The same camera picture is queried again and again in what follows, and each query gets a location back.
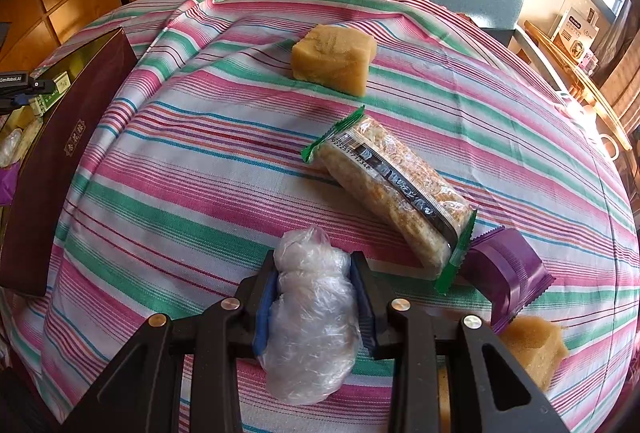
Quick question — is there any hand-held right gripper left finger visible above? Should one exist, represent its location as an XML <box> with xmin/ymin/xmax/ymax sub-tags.
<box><xmin>62</xmin><ymin>250</ymin><xmax>281</xmax><ymax>433</ymax></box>

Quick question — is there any striped sheet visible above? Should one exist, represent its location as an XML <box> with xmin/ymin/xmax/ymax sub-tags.
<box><xmin>0</xmin><ymin>0</ymin><xmax>640</xmax><ymax>433</ymax></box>

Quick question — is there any wooden rack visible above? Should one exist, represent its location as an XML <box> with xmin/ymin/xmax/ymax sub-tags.
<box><xmin>515</xmin><ymin>20</ymin><xmax>633</xmax><ymax>151</ymax></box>

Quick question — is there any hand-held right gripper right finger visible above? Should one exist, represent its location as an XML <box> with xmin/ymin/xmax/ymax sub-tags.
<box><xmin>349</xmin><ymin>250</ymin><xmax>576</xmax><ymax>433</ymax></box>

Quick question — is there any maroon gift box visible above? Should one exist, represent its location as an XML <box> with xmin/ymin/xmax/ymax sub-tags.
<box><xmin>0</xmin><ymin>27</ymin><xmax>140</xmax><ymax>299</ymax></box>

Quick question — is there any grey-blue chair seat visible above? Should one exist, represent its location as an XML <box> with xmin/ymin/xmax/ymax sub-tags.
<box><xmin>417</xmin><ymin>0</ymin><xmax>525</xmax><ymax>34</ymax></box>

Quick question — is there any plastic-wrapped white ball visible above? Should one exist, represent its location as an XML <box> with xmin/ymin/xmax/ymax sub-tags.
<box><xmin>0</xmin><ymin>128</ymin><xmax>23</xmax><ymax>166</ymax></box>
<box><xmin>260</xmin><ymin>225</ymin><xmax>363</xmax><ymax>405</ymax></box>

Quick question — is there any long clear cracker packet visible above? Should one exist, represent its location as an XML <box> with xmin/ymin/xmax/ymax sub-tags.
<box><xmin>300</xmin><ymin>104</ymin><xmax>478</xmax><ymax>296</ymax></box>

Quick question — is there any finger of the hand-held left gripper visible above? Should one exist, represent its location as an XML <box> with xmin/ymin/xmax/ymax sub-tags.
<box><xmin>0</xmin><ymin>94</ymin><xmax>38</xmax><ymax>114</ymax></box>

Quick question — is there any beige curtain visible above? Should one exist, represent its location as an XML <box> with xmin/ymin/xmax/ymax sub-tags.
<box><xmin>597</xmin><ymin>13</ymin><xmax>640</xmax><ymax>134</ymax></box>

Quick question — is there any green tea box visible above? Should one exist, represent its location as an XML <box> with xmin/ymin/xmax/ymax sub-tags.
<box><xmin>34</xmin><ymin>72</ymin><xmax>72</xmax><ymax>115</ymax></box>

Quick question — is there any white printed carton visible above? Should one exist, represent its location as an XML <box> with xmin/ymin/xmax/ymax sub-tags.
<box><xmin>552</xmin><ymin>8</ymin><xmax>601</xmax><ymax>64</ymax></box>

